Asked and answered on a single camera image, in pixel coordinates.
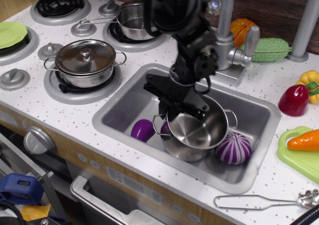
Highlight black coil burner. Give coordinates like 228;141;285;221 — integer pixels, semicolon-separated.
35;0;85;17

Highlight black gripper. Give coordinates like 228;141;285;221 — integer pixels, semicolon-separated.
144;74;209;118

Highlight orange toy carrot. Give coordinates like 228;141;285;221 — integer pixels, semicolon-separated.
287;129;319;152

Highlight green cutting board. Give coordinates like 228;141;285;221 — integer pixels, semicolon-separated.
276;126;319;184

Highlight lidded steel pot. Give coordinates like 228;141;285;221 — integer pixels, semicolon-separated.
44;39;127;88

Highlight steel wire-handled utensil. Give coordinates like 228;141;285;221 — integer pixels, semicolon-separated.
213;189;319;211

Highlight grey oven knob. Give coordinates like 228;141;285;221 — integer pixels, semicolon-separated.
23;125;55;155

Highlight grey vertical post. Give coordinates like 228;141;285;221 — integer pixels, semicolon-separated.
287;0;319;63

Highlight purple toy eggplant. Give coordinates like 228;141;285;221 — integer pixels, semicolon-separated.
131;119;155;142

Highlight grey oven door handle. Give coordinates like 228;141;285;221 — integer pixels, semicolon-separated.
70;175;177;225

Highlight steel saucepan with handle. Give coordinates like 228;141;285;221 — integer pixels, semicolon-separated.
79;2;161;41

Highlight yellow cloth piece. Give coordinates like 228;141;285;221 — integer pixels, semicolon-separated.
20;204;51;222

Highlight grey stove knob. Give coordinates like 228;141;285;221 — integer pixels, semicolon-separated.
98;0;120;17
37;42;63;61
0;69;30;91
71;20;97;37

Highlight purple striped toy onion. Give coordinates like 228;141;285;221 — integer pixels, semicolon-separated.
215;131;252;165

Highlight orange toy pumpkin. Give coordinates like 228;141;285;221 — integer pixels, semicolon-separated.
230;18;256;40

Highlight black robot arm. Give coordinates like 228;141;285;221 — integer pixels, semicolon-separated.
143;0;218;119

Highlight red toy bell pepper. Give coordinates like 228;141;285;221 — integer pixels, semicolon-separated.
278;84;309;117

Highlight yellow toy bell pepper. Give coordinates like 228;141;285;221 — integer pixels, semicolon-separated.
296;70;319;104

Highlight grey toy sink basin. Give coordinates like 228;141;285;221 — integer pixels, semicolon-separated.
93;64;281;194

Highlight blue clamp tool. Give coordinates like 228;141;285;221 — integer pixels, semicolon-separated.
0;173;44;205

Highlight hanging steel spoon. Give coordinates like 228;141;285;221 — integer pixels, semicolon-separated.
207;0;222;15

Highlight silver toy faucet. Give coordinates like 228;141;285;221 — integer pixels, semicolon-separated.
214;0;260;87

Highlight green toy plate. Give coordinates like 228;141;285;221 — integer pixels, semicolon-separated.
0;21;27;49

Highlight green toy bitter gourd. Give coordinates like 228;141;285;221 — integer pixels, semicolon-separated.
252;38;292;62

